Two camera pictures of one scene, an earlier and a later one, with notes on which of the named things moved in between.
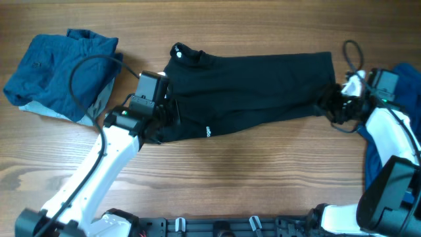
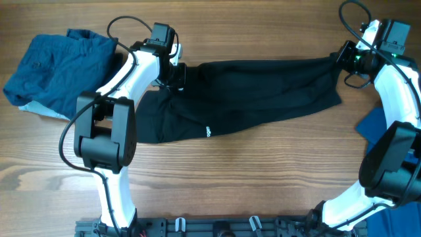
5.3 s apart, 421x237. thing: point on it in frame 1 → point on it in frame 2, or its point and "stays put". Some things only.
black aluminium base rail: x=289 y=226 stays put
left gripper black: x=174 y=112 → x=180 y=79
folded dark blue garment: x=43 y=74 stays put
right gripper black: x=328 y=97 → x=348 y=46
